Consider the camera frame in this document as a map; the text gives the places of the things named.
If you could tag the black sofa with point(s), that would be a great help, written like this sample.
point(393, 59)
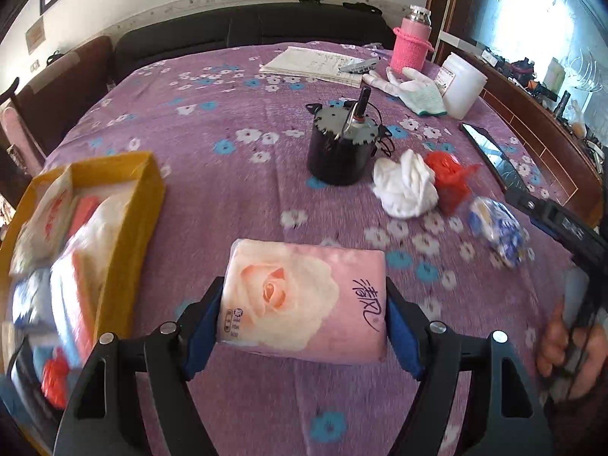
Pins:
point(237, 33)

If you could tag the small wall picture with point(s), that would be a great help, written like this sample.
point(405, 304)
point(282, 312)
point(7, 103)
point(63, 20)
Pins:
point(34, 33)

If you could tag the red label wipes pack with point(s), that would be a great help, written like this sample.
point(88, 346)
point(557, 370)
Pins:
point(45, 218)

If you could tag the grey striped object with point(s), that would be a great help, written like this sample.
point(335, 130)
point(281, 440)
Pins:
point(358, 64)

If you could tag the yellow cardboard box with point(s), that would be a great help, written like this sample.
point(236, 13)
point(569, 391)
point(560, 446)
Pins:
point(137, 185)

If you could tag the black plastic package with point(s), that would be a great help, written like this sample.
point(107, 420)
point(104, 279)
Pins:
point(26, 375)

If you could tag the white box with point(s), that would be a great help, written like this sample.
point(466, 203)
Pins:
point(456, 40)

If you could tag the wall switch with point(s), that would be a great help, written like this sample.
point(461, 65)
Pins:
point(34, 65)

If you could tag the white tissue pack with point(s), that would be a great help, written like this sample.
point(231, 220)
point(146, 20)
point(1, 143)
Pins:
point(80, 304)

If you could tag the blue orange pack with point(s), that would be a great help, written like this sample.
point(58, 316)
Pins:
point(56, 377)

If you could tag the white plastic jar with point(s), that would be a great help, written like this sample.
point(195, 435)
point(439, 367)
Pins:
point(460, 88)

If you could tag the white paper notebook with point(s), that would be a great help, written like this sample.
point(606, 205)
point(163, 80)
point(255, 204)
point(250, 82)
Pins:
point(316, 64)

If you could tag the red plastic bag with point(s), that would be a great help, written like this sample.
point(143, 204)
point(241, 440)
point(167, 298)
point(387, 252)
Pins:
point(446, 175)

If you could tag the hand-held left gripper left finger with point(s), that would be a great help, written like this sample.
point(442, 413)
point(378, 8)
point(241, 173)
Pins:
point(199, 337)

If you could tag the black electric motor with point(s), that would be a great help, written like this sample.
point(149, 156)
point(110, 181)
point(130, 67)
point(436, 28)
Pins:
point(339, 147)

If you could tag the brown sofa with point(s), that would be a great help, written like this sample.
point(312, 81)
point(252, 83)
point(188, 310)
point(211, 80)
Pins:
point(71, 85)

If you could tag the red flat item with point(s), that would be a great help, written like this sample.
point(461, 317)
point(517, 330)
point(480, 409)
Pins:
point(85, 211)

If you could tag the windowsill clutter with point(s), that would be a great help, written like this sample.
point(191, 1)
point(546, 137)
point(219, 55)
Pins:
point(536, 76)

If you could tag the person's right hand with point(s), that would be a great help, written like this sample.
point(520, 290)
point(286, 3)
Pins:
point(551, 356)

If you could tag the small patterned tissue pack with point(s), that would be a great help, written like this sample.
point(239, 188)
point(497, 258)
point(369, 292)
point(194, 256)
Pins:
point(498, 230)

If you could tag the black bag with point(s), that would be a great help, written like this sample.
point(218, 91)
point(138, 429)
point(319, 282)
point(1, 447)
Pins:
point(54, 54)

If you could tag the white knit glove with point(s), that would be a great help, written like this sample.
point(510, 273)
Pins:
point(420, 92)

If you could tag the person's right forearm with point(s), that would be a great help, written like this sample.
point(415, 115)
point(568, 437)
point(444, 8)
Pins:
point(584, 422)

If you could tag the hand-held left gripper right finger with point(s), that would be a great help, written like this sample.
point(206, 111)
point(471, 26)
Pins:
point(403, 337)

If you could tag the window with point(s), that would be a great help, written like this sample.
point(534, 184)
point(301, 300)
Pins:
point(546, 9)

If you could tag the black smartphone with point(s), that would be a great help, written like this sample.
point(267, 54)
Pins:
point(489, 152)

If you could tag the pink rose tissue pack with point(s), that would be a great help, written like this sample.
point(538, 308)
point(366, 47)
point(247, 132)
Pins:
point(294, 294)

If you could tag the pink sleeved thermos bottle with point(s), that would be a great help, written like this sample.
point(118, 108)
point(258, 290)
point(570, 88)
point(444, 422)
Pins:
point(411, 40)

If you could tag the purple floral tablecloth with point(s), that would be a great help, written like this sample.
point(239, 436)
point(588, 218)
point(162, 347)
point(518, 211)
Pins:
point(237, 175)

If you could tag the white crumpled cloth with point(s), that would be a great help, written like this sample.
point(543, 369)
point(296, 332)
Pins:
point(403, 187)

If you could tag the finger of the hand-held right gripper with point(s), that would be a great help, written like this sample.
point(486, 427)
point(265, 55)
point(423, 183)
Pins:
point(522, 202)

